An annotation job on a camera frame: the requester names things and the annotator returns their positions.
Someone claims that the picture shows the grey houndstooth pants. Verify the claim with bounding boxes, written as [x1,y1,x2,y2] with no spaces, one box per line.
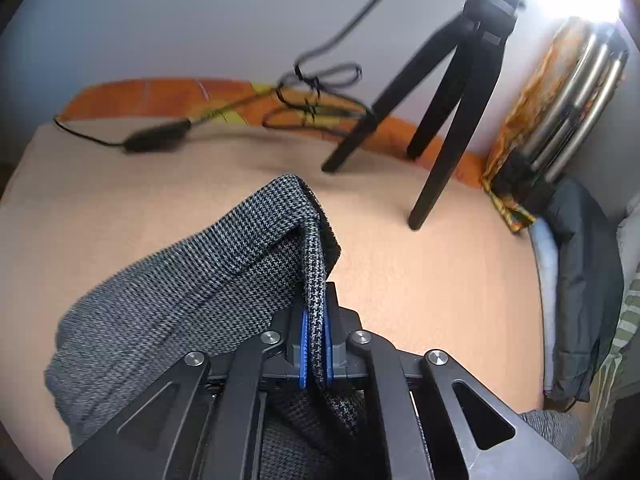
[46,174,577,479]

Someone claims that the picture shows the dark grey folded garment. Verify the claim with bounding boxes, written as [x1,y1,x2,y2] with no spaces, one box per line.
[542,177,624,402]

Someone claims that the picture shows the orange patterned cloth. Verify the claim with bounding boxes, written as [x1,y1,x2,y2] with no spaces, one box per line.
[480,18,592,234]

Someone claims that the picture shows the orange patterned bedsheet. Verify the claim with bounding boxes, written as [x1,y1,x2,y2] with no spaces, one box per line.
[58,78,485,188]

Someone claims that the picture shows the green white striped pillow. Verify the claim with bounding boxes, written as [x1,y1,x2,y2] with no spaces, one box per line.
[572,274,639,478]

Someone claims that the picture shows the black mini tripod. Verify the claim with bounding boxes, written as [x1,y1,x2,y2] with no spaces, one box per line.
[322,0,522,231]

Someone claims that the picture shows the silver folded tripod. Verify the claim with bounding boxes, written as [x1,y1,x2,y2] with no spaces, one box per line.
[499,22,630,212]

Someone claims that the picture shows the black power cable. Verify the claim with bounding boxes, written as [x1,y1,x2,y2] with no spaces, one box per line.
[52,0,426,155]

